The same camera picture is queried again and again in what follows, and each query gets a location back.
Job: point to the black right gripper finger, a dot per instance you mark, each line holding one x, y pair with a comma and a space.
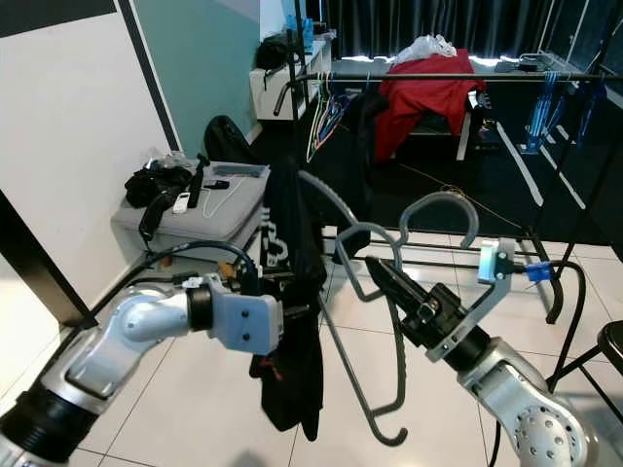
404, 304
409, 284

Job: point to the grey plastic hanger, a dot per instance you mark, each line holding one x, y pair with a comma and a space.
350, 370
443, 197

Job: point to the black shirt white print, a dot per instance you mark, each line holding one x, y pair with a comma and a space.
292, 233

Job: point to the black shoulder bag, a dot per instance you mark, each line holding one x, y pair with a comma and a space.
274, 52

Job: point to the black garment on hanger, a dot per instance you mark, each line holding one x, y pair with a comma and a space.
372, 146

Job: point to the light blue plastic hanger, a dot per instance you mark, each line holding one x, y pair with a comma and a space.
540, 112

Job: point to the red cloth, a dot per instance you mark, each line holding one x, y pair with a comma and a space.
423, 112

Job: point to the black metal clothes rack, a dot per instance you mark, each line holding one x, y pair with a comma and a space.
496, 75

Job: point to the black backpack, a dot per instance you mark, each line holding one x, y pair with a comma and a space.
226, 141

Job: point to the white shelf unit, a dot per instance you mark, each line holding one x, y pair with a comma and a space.
268, 97

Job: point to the white plastic bag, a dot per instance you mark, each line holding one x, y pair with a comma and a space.
423, 49

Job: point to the black curtain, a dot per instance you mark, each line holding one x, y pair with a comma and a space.
448, 21

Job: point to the blue tote bag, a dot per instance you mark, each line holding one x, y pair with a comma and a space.
300, 31

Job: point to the crumpled black cloth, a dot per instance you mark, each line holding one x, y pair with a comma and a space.
151, 185

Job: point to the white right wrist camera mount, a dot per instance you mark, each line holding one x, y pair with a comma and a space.
496, 261

